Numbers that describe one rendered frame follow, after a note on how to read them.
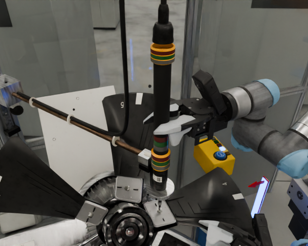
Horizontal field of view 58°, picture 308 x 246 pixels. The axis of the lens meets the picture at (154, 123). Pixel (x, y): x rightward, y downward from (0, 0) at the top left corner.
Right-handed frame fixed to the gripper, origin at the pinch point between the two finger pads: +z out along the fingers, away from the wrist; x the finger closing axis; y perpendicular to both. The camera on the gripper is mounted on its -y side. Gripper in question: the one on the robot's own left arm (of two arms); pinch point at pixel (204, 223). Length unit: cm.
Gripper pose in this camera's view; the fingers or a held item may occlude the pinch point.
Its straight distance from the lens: 78.2
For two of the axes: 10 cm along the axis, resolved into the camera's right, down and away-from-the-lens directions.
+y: -5.4, 5.6, -6.3
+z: -8.4, -3.0, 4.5
